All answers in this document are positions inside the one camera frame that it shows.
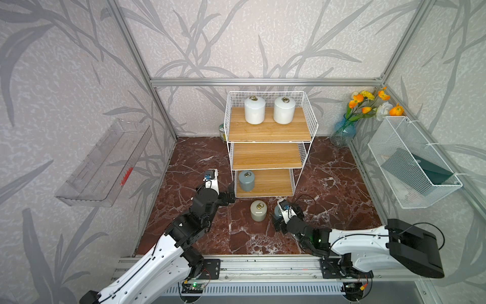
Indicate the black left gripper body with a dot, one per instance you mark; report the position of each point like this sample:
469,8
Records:
215,202

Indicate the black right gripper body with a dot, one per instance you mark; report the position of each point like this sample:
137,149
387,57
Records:
299,218

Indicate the blue-grey tea canister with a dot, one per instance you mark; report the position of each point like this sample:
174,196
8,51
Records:
277,212
246,180

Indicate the beige tea canister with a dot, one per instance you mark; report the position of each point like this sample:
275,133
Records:
258,210

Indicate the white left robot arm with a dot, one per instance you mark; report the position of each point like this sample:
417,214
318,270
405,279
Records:
173,258

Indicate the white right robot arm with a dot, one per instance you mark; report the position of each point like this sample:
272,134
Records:
357,253

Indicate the left white tea canister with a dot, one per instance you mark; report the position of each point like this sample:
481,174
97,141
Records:
254,109

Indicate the yellow label sunflower jar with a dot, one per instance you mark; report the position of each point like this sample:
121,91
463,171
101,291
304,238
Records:
222,133

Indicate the blue glass vase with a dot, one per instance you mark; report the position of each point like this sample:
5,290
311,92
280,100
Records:
344,132

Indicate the green book in basket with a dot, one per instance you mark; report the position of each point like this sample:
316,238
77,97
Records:
414,170

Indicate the orange and white flowers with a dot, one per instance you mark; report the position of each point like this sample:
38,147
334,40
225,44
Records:
366,105

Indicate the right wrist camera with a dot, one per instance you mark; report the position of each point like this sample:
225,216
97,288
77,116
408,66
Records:
286,210

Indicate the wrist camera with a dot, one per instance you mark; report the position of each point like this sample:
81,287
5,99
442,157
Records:
210,180
286,210

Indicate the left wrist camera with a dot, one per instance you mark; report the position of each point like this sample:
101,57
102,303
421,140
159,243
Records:
210,180

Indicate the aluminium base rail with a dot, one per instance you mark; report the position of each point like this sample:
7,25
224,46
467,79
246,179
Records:
274,268

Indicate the white wire three-tier shelf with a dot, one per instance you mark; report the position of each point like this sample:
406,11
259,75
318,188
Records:
275,153

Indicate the clear plastic wall tray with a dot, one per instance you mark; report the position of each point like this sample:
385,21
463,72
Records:
101,176

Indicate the white mesh wall basket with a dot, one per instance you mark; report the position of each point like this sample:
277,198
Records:
401,132

